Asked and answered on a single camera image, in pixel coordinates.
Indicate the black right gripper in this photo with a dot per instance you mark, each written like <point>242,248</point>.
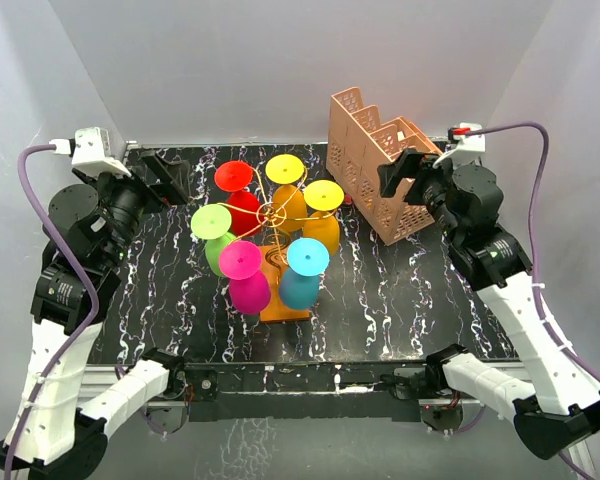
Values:
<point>411,165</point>

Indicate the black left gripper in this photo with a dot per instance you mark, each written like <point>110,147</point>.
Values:
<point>171,186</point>

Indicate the yellow-base orange wine glass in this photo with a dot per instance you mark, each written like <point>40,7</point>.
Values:
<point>287,171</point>

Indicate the blue wine glass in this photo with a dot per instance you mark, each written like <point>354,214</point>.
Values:
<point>308,259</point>

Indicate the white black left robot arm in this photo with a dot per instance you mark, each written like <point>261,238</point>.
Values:
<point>89,226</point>

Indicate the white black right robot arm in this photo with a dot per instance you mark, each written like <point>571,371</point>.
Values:
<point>559,405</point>

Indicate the green wine glass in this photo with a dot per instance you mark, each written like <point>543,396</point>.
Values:
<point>212,223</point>

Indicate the red wine glass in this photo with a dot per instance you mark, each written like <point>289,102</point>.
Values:
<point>233,177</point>

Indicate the orange wooden rack base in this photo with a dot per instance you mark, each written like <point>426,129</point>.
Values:
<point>284,304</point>

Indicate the magenta wine glass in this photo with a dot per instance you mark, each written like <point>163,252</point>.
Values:
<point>249,289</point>

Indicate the pink plastic file organizer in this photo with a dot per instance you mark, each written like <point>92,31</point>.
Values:
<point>358,143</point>

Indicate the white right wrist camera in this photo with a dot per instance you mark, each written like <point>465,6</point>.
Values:
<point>464,148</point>

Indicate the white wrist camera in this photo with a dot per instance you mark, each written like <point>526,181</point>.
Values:
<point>464,148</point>
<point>92,155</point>

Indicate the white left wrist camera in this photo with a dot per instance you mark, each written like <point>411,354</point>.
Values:
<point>92,155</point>

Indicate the gold wire glass rack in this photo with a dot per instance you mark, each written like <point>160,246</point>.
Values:
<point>272,217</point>

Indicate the black metal base frame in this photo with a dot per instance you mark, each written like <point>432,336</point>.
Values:
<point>317,390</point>

